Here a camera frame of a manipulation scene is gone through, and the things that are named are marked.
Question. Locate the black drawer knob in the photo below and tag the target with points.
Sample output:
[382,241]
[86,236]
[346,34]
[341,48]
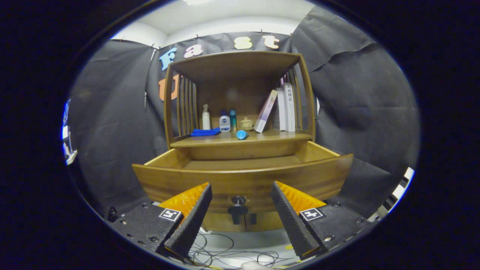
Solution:
[237,210]

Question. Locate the dark patterned book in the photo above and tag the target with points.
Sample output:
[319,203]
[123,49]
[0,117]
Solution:
[276,120]

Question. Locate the pink purple book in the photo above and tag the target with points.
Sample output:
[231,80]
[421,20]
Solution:
[265,112]

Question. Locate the white pump bottle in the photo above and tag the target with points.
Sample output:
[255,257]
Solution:
[206,122]

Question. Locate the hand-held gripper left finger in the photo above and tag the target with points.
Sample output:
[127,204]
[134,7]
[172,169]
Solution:
[193,221]

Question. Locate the wooden countertop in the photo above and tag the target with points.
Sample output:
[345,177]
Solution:
[270,137]

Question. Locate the blue folded cloth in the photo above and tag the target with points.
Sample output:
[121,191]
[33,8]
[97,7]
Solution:
[205,132]

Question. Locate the blue white cosmetic tube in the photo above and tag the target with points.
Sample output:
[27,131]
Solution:
[242,135]

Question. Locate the white blue equipment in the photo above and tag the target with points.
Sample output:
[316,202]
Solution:
[69,155]

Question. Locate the beige lidded teacup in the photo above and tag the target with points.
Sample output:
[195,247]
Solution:
[246,123]

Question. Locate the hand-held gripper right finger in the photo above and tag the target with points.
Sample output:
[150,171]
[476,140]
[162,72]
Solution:
[290,221]

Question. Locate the white blue-capped lotion bottle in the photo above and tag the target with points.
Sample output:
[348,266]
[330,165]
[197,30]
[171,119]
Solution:
[224,123]

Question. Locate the brown wooden cabinet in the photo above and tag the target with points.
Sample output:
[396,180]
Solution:
[240,97]

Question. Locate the white book with printed spine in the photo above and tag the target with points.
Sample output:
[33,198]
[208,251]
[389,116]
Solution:
[289,108]

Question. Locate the wooden cabinet door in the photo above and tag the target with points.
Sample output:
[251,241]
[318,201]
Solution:
[217,223]
[268,221]

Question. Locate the brown wooden drawer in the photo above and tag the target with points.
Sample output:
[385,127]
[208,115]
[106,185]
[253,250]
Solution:
[243,180]

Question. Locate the plain white book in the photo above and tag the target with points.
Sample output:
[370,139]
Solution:
[281,112]

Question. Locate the teal slim bottle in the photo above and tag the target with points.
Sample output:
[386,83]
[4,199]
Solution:
[233,120]

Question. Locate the white black striped panel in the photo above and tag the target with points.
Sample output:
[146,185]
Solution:
[397,191]

